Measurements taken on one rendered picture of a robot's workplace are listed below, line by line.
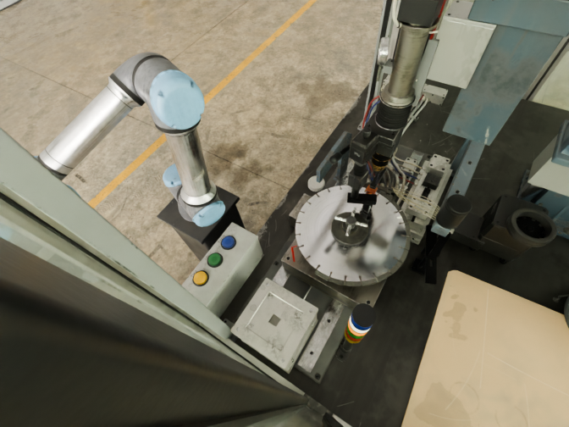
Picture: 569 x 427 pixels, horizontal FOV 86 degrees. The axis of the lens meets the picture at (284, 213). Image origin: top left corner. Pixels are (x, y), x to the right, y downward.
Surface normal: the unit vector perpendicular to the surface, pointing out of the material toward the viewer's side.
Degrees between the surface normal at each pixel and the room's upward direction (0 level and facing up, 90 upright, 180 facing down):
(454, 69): 90
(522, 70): 90
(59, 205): 90
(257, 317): 0
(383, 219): 0
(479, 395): 0
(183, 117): 82
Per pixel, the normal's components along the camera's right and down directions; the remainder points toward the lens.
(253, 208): -0.08, -0.53
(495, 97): -0.53, 0.74
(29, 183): 0.84, 0.42
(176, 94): 0.63, 0.55
